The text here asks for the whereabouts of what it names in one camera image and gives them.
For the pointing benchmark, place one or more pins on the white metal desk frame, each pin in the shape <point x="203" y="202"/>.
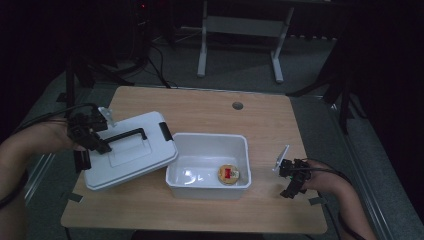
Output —
<point x="243" y="26"/>

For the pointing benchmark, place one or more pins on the black equipment rack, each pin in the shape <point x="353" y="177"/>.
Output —
<point x="140" y="30"/>

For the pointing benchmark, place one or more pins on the black tripod stand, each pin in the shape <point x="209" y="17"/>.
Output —
<point x="343" y="93"/>
<point x="71" y="86"/>

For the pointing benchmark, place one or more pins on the round gold tin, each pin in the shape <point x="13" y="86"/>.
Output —
<point x="228" y="174"/>

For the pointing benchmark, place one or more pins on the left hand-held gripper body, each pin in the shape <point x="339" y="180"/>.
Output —
<point x="83" y="128"/>

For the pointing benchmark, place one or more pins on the white plastic storage box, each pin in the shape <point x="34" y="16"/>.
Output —
<point x="206" y="156"/>

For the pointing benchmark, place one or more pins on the person's right hand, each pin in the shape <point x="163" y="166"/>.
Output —
<point x="318" y="178"/>

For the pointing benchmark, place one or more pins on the grey tape piece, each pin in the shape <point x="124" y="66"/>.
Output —
<point x="316" y="200"/>
<point x="75" y="197"/>

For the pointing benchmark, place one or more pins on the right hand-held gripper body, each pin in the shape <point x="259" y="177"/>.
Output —
<point x="293" y="170"/>

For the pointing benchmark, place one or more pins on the person's left hand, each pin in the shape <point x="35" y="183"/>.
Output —
<point x="60" y="138"/>

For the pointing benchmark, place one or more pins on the round grey table grommet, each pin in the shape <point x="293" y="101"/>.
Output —
<point x="237" y="106"/>

